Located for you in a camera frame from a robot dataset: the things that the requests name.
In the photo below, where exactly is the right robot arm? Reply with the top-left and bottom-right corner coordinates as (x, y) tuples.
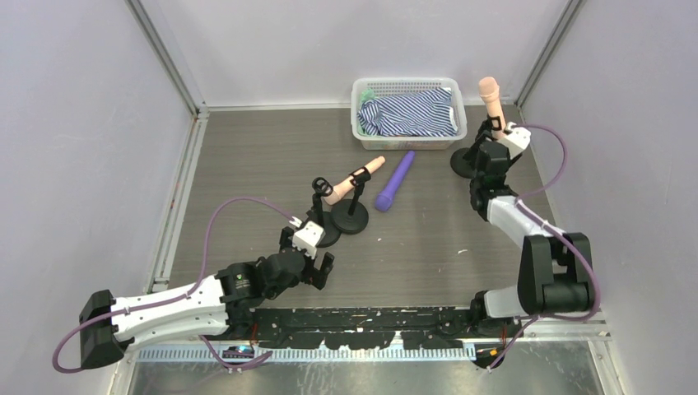
(468, 140), (596, 319)

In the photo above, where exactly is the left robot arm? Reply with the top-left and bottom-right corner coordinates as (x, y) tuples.
(79, 221), (334, 369)

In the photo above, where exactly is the black stand front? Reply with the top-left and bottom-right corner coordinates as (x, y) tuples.
(450, 115), (503, 179)

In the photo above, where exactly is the black stand left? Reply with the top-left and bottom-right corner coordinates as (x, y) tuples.
(306, 177), (342, 248)

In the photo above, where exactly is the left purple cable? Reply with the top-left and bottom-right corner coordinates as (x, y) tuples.
(51, 197), (304, 375)

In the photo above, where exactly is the white plastic basket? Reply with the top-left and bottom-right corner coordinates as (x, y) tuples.
(351, 77), (468, 150)

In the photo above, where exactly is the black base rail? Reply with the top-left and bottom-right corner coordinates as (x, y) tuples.
(117, 306), (607, 364)

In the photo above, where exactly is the blue striped cloth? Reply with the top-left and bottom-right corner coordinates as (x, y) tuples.
(356, 87), (458, 137)

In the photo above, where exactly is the purple microphone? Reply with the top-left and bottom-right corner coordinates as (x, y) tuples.
(375, 151), (416, 212)

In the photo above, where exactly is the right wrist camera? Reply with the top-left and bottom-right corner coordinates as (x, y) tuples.
(497, 122), (531, 160)

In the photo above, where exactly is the black stand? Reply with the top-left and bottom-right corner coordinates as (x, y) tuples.
(330, 174), (371, 235)
(306, 177), (342, 248)
(450, 115), (503, 179)

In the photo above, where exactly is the peach microphone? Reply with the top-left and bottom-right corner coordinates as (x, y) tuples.
(323, 156), (385, 206)
(478, 77), (506, 140)

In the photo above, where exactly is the green cloth item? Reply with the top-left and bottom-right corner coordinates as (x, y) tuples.
(360, 88), (375, 104)

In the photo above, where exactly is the black stand middle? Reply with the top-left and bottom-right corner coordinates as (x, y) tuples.
(330, 174), (371, 235)

